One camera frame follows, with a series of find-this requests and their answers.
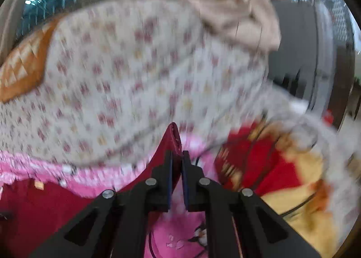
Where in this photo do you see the orange quilted cushion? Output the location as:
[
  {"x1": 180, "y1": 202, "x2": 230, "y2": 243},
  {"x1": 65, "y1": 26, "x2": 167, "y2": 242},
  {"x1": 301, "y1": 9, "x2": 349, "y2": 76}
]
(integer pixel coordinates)
[{"x1": 0, "y1": 17, "x2": 62, "y2": 104}]

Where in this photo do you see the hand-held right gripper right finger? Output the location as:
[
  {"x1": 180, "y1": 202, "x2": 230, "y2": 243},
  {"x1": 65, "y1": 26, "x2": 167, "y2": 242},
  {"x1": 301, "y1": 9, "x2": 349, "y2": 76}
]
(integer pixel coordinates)
[{"x1": 182, "y1": 150, "x2": 322, "y2": 258}]

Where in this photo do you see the dark red garment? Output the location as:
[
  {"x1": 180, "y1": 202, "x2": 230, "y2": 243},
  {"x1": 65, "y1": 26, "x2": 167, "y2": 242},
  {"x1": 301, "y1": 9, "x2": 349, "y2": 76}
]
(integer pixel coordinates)
[{"x1": 0, "y1": 122, "x2": 184, "y2": 258}]

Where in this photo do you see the red yellow cartoon blanket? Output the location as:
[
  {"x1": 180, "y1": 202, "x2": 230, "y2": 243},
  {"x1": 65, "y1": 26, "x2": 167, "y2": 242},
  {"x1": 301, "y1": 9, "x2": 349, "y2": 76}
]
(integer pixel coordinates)
[{"x1": 214, "y1": 120, "x2": 340, "y2": 258}]

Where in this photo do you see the white floral bed sheet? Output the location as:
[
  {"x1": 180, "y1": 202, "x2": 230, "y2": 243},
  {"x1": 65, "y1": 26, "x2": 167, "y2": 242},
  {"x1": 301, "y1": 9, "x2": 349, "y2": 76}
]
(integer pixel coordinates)
[{"x1": 0, "y1": 0, "x2": 353, "y2": 219}]

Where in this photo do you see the beige cloth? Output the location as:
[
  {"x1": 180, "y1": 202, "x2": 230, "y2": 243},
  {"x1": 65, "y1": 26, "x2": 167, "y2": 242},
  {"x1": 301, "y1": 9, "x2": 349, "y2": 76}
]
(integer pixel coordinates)
[{"x1": 112, "y1": 0, "x2": 282, "y2": 53}]

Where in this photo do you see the black cable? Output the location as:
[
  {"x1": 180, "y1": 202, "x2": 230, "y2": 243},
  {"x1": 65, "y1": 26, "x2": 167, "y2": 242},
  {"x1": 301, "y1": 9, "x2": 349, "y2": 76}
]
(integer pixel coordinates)
[{"x1": 194, "y1": 125, "x2": 317, "y2": 218}]

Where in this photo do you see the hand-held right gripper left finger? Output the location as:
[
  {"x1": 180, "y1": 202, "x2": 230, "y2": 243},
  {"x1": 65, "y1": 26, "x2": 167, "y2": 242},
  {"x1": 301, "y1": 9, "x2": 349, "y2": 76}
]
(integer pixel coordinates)
[{"x1": 28, "y1": 150, "x2": 173, "y2": 258}]

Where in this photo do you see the pink printed blanket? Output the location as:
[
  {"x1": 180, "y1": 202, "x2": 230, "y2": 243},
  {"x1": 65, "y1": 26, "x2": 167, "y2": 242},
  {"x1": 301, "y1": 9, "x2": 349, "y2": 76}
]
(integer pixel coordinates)
[{"x1": 0, "y1": 133, "x2": 226, "y2": 258}]

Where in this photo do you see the grey panel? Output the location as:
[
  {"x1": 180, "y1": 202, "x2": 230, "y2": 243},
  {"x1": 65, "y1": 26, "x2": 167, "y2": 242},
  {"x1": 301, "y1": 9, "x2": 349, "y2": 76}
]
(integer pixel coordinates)
[{"x1": 267, "y1": 0, "x2": 320, "y2": 101}]

